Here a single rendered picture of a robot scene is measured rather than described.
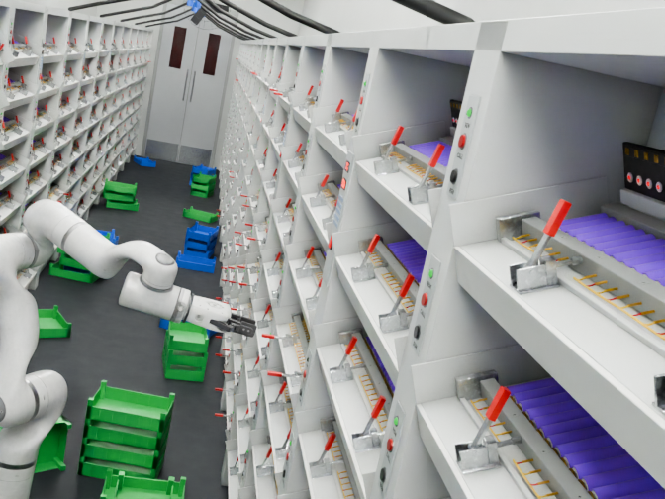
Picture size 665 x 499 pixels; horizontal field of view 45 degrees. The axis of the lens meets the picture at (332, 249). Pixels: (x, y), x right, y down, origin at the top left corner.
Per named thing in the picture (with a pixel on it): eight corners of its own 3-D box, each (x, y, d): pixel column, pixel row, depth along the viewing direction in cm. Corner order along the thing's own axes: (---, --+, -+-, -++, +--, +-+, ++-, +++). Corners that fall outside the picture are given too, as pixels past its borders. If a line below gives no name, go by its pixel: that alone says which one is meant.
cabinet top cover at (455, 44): (500, 51, 89) (508, 19, 88) (302, 45, 300) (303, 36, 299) (663, 87, 93) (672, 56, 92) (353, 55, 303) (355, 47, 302)
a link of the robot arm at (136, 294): (183, 278, 198) (172, 307, 202) (131, 261, 195) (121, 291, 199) (179, 297, 191) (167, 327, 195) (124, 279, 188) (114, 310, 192)
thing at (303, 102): (313, 138, 239) (306, 91, 235) (294, 119, 297) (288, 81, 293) (380, 127, 240) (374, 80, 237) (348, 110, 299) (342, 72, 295)
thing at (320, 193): (332, 265, 176) (322, 204, 172) (303, 210, 234) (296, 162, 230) (423, 249, 178) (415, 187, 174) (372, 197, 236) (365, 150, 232)
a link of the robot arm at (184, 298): (180, 294, 191) (192, 297, 192) (181, 283, 200) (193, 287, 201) (168, 326, 193) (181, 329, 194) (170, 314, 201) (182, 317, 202)
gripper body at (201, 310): (188, 299, 192) (233, 313, 194) (189, 286, 201) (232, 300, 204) (177, 327, 193) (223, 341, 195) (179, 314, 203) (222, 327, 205)
